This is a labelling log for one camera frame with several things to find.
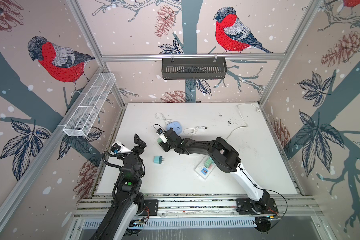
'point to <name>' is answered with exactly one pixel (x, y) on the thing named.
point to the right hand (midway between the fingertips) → (162, 143)
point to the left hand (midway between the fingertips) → (130, 139)
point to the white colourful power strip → (202, 170)
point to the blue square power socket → (175, 125)
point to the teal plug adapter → (158, 159)
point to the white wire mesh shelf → (80, 124)
